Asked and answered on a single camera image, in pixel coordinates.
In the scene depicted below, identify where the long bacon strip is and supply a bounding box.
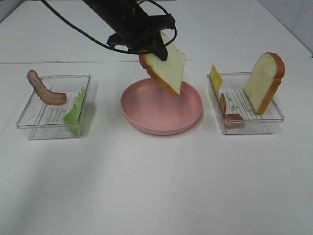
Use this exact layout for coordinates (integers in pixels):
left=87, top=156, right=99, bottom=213
left=26, top=70, right=67, bottom=106

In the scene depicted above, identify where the pink round plate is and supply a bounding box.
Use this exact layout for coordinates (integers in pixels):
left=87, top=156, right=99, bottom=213
left=120, top=78, right=203, bottom=135

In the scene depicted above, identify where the clear plastic tray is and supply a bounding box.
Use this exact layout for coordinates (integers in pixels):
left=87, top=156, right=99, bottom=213
left=207, top=72, right=284, bottom=135
left=17, top=74, right=97, bottom=140

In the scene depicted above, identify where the green lettuce leaf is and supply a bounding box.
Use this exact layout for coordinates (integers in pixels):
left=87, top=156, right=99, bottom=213
left=63, top=87, right=86, bottom=137

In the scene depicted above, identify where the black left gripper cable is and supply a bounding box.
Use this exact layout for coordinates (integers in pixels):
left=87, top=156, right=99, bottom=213
left=40, top=0, right=178, bottom=55

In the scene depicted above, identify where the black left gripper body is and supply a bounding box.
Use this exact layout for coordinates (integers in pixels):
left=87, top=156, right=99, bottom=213
left=107, top=4, right=176, bottom=50

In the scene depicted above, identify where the clear right plastic tray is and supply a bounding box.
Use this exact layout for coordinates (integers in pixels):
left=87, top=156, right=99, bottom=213
left=207, top=72, right=284, bottom=135

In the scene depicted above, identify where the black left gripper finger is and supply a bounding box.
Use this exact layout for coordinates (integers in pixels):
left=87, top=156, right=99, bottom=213
left=144, top=34, right=168, bottom=61

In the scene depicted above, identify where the clear left plastic tray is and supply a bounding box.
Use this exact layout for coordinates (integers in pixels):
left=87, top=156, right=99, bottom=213
left=17, top=74, right=97, bottom=140

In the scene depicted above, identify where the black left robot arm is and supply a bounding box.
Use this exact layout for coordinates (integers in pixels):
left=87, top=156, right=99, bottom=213
left=84, top=0, right=176, bottom=61

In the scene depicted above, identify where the yellow cheese slice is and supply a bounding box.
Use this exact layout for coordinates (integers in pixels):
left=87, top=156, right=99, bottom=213
left=210, top=65, right=223, bottom=93

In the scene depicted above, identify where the white bread slice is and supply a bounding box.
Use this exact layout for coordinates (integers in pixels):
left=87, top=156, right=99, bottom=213
left=243, top=52, right=286, bottom=114
left=139, top=43, right=186, bottom=95

